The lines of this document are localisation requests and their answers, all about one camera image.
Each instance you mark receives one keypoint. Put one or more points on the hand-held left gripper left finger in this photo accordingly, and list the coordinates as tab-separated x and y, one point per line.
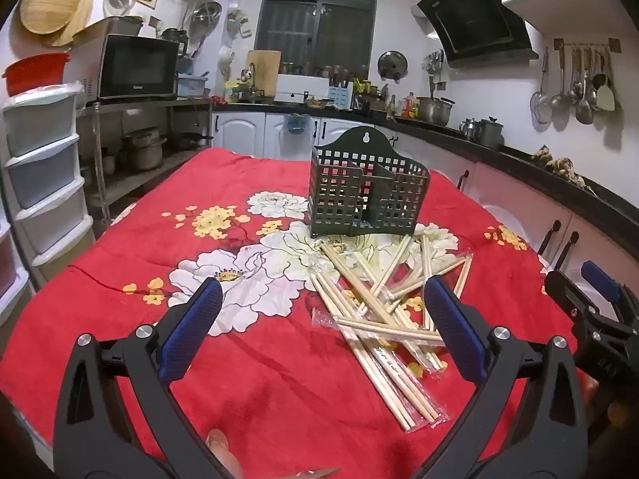
192	330

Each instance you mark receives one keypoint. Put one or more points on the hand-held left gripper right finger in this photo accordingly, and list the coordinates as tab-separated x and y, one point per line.
454	330

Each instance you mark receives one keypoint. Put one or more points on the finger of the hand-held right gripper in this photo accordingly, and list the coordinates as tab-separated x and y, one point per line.
596	279
566	295

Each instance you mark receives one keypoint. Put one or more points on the bundle of chopsticks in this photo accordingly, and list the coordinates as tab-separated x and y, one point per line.
379	319

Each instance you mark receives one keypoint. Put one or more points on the dark green utensil basket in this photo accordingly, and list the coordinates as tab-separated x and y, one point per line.
369	194

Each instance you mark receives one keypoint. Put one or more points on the person's left hand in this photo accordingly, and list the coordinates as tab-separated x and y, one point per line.
220	451

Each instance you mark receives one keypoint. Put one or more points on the red floral blanket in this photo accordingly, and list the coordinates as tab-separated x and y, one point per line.
274	384

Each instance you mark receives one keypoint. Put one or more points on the pile of ginger roots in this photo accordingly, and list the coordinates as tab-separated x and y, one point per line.
559	165

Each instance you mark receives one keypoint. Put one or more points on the black kitchen countertop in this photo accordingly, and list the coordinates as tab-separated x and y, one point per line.
514	156

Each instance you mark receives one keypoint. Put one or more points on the large steel spoon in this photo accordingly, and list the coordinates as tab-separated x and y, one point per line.
583	112

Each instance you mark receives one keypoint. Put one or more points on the steel ladle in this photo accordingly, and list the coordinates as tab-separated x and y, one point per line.
560	106

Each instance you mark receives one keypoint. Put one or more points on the steel canister with black lid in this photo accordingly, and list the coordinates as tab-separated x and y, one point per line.
490	133

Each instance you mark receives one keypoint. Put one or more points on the pale green spatula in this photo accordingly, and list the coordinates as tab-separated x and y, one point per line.
605	100

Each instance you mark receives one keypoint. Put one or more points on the stacked metal pots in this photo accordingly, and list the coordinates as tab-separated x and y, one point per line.
145	149

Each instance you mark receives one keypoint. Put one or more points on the black frying pan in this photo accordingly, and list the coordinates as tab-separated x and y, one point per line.
192	140

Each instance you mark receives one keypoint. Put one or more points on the small steel kettle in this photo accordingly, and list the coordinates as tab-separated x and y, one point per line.
468	129

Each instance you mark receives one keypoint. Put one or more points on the metal shelf rack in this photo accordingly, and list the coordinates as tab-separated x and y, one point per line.
100	159

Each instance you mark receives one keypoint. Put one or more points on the plastic drawer unit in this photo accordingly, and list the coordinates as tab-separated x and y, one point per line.
7	259

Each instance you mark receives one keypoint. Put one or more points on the large steel stockpot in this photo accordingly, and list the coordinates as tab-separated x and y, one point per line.
434	112

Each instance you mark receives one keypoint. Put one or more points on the grey plastic drawer tower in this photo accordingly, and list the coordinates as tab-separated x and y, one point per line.
42	159

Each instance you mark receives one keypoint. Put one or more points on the group of condiment bottles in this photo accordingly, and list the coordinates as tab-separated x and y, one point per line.
407	106

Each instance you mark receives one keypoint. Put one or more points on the blue hanging bag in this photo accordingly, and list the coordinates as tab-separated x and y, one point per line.
296	124

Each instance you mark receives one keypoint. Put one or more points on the yellow jar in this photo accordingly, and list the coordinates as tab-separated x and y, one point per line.
231	92

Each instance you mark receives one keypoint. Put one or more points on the pale blue plastic basket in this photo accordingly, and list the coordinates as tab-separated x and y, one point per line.
192	86

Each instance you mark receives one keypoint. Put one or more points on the blue knife block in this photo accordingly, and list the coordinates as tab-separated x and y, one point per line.
340	97

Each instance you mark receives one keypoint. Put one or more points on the metal sink faucet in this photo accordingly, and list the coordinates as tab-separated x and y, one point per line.
251	77

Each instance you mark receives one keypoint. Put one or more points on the small hanging kitchen tools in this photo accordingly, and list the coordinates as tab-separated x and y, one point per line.
434	67

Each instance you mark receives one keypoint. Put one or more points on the white countertop box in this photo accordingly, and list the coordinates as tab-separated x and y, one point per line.
299	87

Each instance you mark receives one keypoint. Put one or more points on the wooden cutting board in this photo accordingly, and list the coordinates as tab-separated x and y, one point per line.
264	72

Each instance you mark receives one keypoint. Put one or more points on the black microwave oven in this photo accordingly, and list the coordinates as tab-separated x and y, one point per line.
135	67

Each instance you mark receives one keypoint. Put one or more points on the white hanging jug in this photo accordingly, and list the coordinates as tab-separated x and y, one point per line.
226	60

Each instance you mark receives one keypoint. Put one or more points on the black range hood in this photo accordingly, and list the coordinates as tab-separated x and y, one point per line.
474	20

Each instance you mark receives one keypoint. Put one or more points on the dark blender jug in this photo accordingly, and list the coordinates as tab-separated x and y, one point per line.
175	40

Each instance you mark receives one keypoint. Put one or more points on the row of glass jars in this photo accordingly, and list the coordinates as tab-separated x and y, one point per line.
324	70

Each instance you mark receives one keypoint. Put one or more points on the red plastic basin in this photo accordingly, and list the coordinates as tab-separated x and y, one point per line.
35	72

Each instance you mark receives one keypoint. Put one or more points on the hanging bag of packets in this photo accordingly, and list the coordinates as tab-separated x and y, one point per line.
239	24

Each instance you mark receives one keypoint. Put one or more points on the beige container with dark lid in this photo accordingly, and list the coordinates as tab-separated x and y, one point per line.
112	27

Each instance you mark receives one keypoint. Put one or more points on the hanging steel bowl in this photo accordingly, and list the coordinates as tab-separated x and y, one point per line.
205	14

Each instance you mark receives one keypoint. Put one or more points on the round wooden board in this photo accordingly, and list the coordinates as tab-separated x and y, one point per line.
82	25

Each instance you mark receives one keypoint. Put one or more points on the dark kitchen window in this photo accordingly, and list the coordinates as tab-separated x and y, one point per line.
319	15

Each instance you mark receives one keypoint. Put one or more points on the wall utensil rail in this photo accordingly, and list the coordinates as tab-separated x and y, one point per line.
589	44

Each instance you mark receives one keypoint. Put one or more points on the wall-hung metal pot lid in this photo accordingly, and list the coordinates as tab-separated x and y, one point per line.
392	66

